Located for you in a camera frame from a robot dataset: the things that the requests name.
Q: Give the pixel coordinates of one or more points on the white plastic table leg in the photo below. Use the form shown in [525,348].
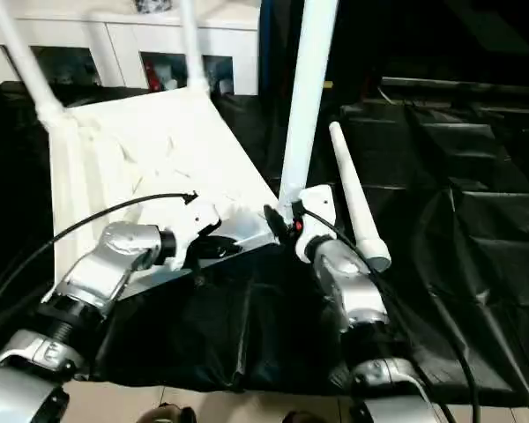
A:
[194,48]
[33,66]
[357,189]
[306,110]

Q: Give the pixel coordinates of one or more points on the white plastic table top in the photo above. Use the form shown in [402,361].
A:
[158,145]

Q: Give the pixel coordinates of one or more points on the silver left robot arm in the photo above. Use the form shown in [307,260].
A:
[106,260]

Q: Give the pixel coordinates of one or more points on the black mat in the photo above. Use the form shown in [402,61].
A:
[269,330]

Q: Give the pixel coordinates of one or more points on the small white jar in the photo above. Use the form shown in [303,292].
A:
[172,83]
[225,86]

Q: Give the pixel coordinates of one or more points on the red bottle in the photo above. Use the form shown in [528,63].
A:
[152,76]

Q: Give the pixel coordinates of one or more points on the black flat board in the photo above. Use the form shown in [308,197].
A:
[467,86]

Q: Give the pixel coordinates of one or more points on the white cabinet with glass doors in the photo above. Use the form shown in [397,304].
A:
[123,35]

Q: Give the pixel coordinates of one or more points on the grey black toy figure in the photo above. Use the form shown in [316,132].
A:
[153,5]

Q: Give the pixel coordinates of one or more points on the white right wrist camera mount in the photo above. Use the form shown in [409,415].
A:
[319,207]

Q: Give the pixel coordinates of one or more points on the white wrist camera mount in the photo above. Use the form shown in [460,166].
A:
[319,207]
[198,220]

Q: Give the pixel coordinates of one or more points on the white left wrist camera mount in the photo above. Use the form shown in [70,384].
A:
[198,220]

